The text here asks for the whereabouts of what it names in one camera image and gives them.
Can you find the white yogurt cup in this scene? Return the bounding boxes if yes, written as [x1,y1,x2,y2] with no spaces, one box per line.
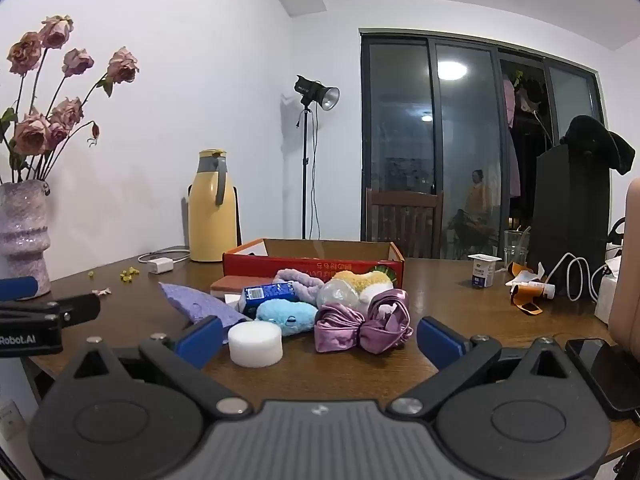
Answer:
[467,253,502,289]

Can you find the white crumpled paper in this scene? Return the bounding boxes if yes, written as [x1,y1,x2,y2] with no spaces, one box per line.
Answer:
[509,262,548,287]

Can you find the slatted wooden chair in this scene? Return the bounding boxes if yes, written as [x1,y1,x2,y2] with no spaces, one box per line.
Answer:
[365,187,445,259]

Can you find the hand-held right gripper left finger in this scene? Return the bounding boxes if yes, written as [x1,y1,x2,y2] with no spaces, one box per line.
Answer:
[50,316,253,418]

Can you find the black garment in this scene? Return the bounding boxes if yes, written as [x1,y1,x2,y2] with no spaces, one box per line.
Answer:
[560,115,636,176]

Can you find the blue plush toy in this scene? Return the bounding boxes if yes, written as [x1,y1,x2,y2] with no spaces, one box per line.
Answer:
[255,299,319,337]

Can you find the clear plastic ball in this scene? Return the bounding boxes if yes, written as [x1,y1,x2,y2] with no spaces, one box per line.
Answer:
[316,278,362,319]

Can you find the white charger cable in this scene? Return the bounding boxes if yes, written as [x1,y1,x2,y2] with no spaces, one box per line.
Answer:
[137,245,192,264]

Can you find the red cardboard box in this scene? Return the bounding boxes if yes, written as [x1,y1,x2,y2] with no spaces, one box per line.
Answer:
[221,237,406,292]

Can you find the tall black box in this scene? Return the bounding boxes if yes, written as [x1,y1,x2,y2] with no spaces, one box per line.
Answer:
[527,144,612,300]

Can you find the white wall socket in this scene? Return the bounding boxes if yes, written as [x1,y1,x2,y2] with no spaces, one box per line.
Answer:
[0,400,26,441]

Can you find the hanging clothes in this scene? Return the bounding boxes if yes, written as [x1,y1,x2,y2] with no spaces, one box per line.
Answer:
[501,71,548,131]

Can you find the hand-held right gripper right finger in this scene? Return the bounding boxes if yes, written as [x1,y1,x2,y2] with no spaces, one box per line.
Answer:
[387,316,596,418]

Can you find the sliding glass door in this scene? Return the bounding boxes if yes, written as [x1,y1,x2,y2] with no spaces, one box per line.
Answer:
[359,30,606,261]

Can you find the yellow white plush toy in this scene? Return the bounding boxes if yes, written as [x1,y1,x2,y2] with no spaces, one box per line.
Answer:
[332,270,396,312]

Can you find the yellow flower bits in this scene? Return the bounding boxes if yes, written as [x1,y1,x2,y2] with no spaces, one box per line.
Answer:
[87,267,138,283]

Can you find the yellow thermos jug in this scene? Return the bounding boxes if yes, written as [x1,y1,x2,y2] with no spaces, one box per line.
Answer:
[188,148,239,262]

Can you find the blue milk carton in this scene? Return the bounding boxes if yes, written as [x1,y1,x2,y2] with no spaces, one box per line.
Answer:
[235,281,301,320]

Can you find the black light stand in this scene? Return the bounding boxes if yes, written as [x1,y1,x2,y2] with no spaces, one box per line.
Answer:
[295,105,323,241]

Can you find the pink speckled ceramic vase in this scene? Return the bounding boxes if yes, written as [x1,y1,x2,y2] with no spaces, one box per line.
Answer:
[0,180,52,300]

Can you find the white round sponge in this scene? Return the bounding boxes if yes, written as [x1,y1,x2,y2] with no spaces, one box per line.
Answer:
[227,321,284,369]

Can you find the purple fluffy headband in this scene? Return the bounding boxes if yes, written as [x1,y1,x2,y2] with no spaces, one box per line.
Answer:
[272,268,326,307]

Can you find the orange wrapper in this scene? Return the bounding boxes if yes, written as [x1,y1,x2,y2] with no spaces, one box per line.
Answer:
[510,292,543,317]

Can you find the black smartphone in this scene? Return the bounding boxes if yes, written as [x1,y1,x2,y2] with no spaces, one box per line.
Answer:
[565,338,640,422]

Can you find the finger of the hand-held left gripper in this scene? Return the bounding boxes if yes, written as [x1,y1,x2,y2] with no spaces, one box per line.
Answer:
[0,293,102,324]
[0,276,40,302]

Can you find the white orange tube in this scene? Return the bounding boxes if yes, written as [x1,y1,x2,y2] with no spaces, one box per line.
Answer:
[507,282,556,299]

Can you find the looped white cable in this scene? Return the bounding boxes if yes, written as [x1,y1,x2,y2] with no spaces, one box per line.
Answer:
[542,252,623,304]

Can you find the clear drinking glass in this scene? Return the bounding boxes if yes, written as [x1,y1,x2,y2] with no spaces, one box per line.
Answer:
[503,229,531,266]

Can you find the black studio light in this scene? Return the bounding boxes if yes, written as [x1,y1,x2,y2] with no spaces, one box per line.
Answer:
[294,74,341,112]

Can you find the dried pink rose bouquet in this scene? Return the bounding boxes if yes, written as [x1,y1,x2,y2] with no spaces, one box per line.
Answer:
[0,14,141,185]

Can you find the red brown layered sponge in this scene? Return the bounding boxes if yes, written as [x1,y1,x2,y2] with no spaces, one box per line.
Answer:
[210,275,252,304]

